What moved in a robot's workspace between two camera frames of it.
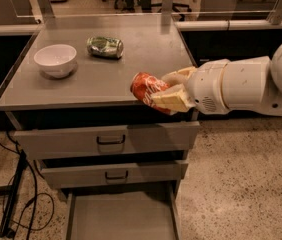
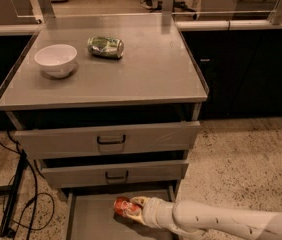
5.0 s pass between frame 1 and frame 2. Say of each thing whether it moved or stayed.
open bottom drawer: stayed
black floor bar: stayed
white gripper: moved
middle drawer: stayed
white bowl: stayed
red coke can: moved
